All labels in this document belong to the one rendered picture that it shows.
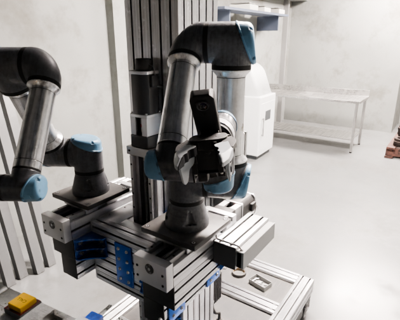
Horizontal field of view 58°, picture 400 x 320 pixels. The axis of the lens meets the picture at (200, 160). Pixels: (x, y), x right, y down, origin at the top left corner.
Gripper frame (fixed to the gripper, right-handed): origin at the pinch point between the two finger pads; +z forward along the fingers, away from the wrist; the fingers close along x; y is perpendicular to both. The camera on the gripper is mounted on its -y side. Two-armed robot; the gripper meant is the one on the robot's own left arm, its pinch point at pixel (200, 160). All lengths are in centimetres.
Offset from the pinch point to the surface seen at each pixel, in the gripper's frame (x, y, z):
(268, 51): -28, 9, -647
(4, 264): 172, 107, -137
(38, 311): 58, 49, -24
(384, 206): -124, 165, -312
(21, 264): 169, 114, -148
